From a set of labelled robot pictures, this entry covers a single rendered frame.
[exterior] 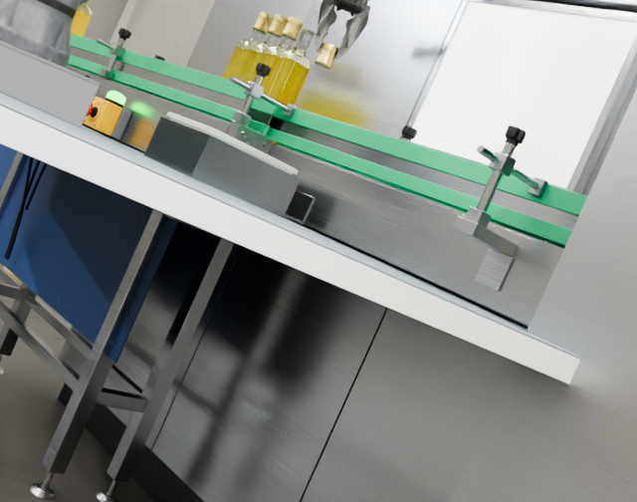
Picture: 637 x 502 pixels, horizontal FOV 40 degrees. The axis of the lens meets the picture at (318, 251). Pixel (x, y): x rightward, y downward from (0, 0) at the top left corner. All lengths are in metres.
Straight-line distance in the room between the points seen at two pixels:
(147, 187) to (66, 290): 1.29
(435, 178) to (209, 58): 1.14
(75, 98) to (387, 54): 0.73
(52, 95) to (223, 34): 1.04
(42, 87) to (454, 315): 0.85
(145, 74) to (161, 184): 1.31
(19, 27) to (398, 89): 0.78
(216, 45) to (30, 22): 1.02
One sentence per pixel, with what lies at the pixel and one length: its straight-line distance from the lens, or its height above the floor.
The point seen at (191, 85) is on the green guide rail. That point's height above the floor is 0.93.
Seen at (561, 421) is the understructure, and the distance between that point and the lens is 1.07.
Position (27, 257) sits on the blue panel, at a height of 0.39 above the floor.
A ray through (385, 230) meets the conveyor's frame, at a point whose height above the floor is 0.80.
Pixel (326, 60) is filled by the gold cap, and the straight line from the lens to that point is 1.79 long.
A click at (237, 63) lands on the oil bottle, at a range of 2.08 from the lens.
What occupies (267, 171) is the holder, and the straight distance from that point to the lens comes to 1.58.
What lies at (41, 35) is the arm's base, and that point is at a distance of 1.57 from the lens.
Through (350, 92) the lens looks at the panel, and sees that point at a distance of 1.99.
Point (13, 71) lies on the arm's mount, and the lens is 1.54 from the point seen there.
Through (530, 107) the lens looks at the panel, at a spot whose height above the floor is 1.12.
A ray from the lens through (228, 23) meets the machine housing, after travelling 2.52.
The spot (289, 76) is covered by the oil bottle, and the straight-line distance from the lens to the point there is 1.93.
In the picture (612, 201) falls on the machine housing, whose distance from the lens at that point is 1.11.
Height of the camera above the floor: 0.77
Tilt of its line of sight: 2 degrees down
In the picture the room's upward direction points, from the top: 24 degrees clockwise
